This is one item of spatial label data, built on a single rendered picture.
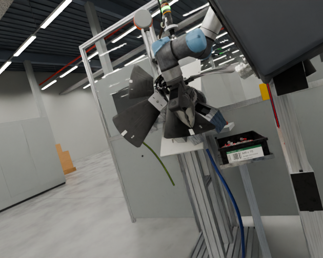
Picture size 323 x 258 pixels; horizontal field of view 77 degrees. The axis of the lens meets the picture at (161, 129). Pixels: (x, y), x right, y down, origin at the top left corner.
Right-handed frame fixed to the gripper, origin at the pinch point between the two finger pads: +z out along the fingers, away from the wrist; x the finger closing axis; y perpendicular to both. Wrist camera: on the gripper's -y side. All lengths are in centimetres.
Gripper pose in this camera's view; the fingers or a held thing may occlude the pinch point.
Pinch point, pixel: (190, 125)
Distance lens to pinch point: 86.3
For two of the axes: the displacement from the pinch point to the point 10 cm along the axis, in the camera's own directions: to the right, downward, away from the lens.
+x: -8.5, 2.1, 4.7
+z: 3.9, 8.7, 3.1
